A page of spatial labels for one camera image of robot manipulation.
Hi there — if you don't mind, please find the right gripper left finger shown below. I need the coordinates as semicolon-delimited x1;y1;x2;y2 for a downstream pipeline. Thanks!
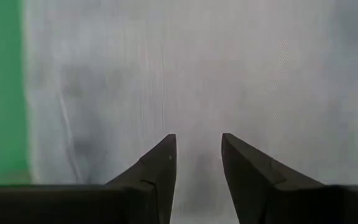
103;133;178;224

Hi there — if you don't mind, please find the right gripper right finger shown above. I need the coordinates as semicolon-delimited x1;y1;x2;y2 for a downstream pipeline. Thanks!
221;133;323;224

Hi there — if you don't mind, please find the light blue denim garment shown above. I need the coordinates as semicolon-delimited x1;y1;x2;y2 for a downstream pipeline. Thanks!
22;0;358;224

